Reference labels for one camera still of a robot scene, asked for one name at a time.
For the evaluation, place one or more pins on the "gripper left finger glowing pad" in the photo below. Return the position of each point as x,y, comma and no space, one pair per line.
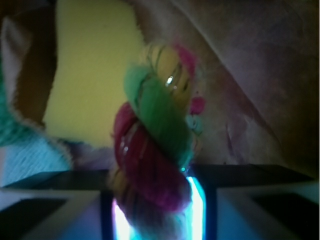
62,205

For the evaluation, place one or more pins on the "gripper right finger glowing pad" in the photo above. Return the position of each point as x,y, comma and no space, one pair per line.
253,202

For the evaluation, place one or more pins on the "teal microfiber cloth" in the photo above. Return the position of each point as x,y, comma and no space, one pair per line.
24,152

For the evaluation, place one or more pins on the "brown paper bag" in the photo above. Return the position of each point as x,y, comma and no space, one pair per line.
259,60

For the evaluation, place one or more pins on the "yellow green sponge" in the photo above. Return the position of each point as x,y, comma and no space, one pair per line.
96,42

